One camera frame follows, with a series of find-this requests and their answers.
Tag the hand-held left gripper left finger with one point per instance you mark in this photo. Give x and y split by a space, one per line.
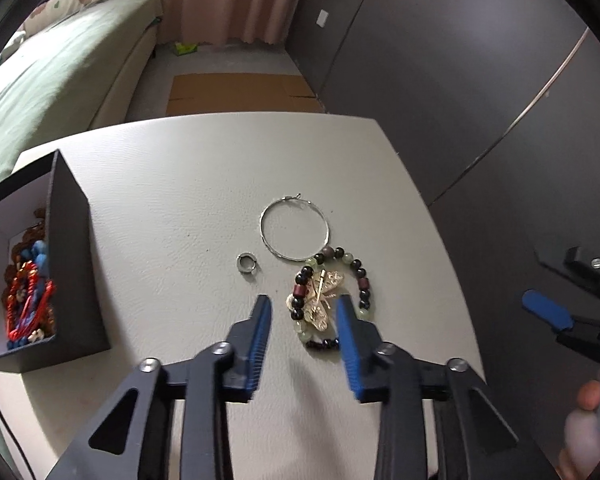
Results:
260 345

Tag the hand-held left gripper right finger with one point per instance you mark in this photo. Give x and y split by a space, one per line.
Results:
350 355

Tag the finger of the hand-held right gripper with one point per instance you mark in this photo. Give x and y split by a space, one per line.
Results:
575 262
545 310

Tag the gold butterfly brooch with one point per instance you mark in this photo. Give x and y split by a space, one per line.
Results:
320 310

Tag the black box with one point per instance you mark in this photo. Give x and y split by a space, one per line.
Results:
75 270

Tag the red blue bead jewellery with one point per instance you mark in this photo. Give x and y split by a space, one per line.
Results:
30 235

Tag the person's right hand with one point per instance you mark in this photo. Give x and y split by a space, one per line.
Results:
587 395

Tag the silver hoop earring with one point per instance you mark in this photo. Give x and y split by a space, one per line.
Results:
261 227

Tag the dark grey wardrobe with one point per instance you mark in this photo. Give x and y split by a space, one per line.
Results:
455 60

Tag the flat cardboard sheet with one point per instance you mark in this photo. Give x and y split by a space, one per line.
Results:
240 95

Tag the green packet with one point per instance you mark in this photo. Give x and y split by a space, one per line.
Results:
185 49

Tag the bed with green sheet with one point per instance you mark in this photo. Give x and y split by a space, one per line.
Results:
55 70

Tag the pink curtain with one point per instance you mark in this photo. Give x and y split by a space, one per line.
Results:
205 0

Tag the white wall socket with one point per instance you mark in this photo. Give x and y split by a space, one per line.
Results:
322 18

